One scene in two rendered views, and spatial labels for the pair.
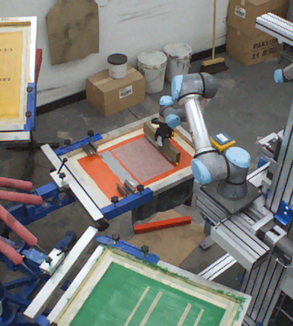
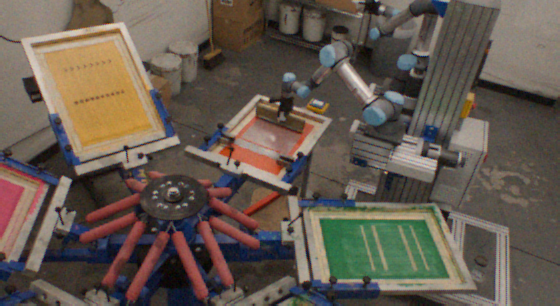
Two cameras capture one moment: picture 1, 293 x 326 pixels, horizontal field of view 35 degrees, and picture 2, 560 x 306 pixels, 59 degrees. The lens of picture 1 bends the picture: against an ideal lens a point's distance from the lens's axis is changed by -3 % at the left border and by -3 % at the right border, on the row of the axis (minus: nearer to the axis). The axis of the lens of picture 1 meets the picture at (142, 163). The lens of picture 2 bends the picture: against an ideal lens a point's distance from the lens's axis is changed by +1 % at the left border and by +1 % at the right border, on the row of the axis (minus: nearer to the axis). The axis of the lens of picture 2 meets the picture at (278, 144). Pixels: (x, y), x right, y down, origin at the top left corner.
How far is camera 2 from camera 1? 1.46 m
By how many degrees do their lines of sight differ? 27
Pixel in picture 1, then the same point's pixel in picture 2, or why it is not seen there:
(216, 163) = (385, 105)
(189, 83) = (339, 49)
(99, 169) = (245, 154)
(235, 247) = (414, 168)
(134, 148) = (258, 130)
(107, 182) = (260, 162)
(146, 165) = (279, 140)
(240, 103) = (256, 86)
